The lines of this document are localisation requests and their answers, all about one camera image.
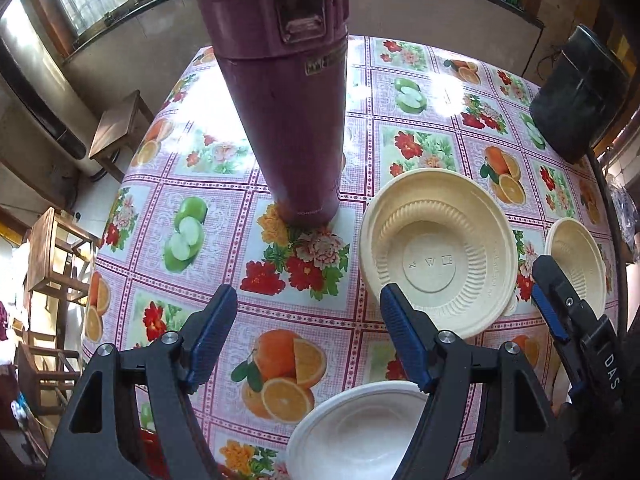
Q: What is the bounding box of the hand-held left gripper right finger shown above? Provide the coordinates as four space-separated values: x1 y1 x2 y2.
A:
379 283 571 480

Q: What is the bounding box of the large cream ribbed bowl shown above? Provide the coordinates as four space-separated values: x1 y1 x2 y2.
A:
359 167 518 340

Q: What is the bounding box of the wooden chair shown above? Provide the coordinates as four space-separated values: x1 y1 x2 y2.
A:
15 330 83 416
22 207 101 311

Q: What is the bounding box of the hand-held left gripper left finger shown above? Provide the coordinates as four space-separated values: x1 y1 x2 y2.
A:
45 284 239 480

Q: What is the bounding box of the black wall cable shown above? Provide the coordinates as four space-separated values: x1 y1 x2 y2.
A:
537 42 566 81

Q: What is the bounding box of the crumpled plastic bag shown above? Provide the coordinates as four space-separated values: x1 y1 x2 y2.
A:
610 180 640 263

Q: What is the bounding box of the black thermos jug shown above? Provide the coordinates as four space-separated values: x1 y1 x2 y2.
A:
529 24 631 163

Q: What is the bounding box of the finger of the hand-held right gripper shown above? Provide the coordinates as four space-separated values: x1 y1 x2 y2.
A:
531 255 598 345

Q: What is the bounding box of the white standing air conditioner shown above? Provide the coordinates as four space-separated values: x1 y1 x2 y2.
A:
0 0 101 178

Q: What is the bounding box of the fruit and flower print tablecloth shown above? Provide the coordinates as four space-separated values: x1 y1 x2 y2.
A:
81 35 623 480

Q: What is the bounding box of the barred window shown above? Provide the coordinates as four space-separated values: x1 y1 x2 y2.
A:
30 0 523 43

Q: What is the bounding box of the maroon thermos bottle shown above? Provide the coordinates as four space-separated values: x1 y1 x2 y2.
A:
190 0 349 227

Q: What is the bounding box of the wooden stool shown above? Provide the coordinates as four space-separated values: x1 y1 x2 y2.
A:
89 90 156 183

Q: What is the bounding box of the white disposable bowl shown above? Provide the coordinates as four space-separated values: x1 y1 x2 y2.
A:
286 380 431 480

